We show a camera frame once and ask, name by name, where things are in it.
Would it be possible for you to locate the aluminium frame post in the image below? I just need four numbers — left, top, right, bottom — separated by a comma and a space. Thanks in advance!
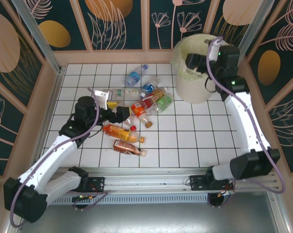
233, 0, 276, 71
11, 0, 63, 74

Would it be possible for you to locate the clear bottle dark blue label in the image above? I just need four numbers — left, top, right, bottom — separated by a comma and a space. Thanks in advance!
139, 75, 161, 99

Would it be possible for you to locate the aluminium side rail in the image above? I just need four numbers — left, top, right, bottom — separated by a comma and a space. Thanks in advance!
33, 67, 66, 170

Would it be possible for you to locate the bottle copper brown label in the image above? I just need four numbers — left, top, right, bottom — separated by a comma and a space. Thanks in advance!
112, 139, 147, 158

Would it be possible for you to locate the clear bottle red cap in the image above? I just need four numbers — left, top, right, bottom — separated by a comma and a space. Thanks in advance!
123, 114, 137, 132

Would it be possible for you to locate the thin black left gripper cable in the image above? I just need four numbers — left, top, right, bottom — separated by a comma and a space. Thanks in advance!
87, 123, 105, 139

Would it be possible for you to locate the orange wired connector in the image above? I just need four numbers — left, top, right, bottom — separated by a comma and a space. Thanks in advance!
218, 188, 235, 198

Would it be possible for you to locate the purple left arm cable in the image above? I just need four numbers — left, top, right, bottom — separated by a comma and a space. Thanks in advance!
10, 88, 111, 228

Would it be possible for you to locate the clear bottle green label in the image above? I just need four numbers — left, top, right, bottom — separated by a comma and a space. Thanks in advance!
149, 93, 175, 115

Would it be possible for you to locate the grey slotted cable duct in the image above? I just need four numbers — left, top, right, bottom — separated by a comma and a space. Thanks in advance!
46, 195, 210, 205

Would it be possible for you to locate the amber tea bottle red label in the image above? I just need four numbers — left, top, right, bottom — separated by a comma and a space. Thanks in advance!
139, 86, 168, 110

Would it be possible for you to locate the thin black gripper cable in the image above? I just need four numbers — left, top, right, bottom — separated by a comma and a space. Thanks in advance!
87, 123, 105, 139
204, 75, 219, 93

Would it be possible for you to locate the clear bottle light blue label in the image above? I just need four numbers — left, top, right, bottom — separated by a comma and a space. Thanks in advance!
124, 64, 149, 87

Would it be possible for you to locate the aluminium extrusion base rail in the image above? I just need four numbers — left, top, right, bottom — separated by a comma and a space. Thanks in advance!
48, 166, 281, 195

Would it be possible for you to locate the small green-lit circuit board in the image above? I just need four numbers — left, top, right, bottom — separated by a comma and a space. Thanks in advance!
72, 193, 95, 202

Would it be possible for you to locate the grey sheet metal panel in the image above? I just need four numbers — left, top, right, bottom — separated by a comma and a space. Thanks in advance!
5, 191, 290, 233

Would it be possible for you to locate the thin black right gripper cable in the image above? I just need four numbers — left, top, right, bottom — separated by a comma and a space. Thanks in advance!
204, 75, 219, 93

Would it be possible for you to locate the orange juice bottle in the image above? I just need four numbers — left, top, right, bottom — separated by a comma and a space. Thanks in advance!
102, 123, 146, 144

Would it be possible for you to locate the cream plastic waste bin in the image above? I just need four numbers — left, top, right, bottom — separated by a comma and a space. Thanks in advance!
170, 33, 228, 104

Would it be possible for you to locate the bottle orange label brown cap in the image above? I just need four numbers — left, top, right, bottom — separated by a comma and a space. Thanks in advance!
130, 101, 153, 129

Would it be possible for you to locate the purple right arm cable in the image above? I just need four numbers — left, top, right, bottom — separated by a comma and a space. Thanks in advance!
206, 36, 286, 194

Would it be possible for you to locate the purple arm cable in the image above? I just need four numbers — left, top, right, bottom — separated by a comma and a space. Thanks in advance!
10, 88, 111, 228
206, 36, 286, 194

